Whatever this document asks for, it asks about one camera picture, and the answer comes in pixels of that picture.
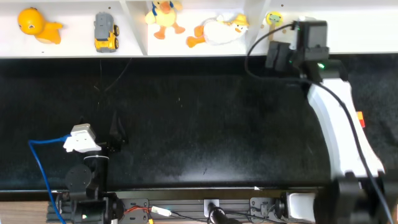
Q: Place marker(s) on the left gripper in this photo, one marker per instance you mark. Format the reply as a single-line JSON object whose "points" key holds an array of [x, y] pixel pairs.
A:
{"points": [[107, 147]]}

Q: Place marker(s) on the grey and yellow toy truck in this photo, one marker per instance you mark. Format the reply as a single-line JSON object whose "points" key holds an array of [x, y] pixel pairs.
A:
{"points": [[105, 34]]}

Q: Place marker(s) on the yellow rubber duck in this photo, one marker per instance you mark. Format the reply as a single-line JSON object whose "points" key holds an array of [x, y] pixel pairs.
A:
{"points": [[34, 23]]}

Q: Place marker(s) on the yellow rattle drum toy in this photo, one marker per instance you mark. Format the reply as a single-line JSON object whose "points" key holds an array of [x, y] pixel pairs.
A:
{"points": [[274, 18]]}

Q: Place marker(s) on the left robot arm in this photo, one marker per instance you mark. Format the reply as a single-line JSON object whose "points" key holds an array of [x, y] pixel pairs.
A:
{"points": [[93, 180]]}

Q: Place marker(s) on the yellow plush duck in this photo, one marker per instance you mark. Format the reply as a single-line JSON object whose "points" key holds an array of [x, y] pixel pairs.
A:
{"points": [[164, 17]]}

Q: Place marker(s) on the white plush duck with hat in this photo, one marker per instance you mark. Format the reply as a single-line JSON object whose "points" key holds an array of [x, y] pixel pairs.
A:
{"points": [[220, 32]]}

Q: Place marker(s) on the many-coloured puzzle cube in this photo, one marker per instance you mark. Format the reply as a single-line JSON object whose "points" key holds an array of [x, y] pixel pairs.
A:
{"points": [[361, 119]]}

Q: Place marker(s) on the white shelf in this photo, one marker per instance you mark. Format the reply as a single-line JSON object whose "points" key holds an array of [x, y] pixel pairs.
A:
{"points": [[357, 31]]}

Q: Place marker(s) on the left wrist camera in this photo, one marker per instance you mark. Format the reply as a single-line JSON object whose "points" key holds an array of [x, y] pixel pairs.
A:
{"points": [[81, 138]]}

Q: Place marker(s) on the mounting rail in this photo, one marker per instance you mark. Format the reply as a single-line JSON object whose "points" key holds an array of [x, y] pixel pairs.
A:
{"points": [[192, 208]]}

